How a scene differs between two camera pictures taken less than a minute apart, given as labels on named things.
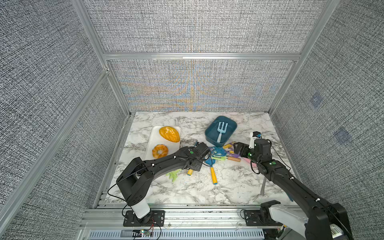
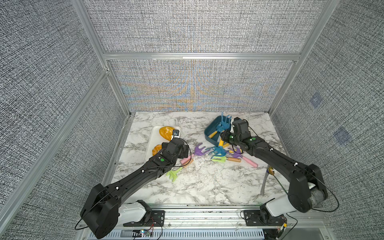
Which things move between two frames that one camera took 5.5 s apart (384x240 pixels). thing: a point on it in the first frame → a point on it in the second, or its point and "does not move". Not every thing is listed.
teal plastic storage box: [220, 130] does not move
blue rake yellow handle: [211, 162] → [223, 126]
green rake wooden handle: [173, 175] does not move
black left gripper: [198, 168] → [184, 152]
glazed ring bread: [159, 147] does not move
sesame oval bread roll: [169, 134] does not move
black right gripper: [245, 147] → [225, 135]
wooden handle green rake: [223, 158] does not move
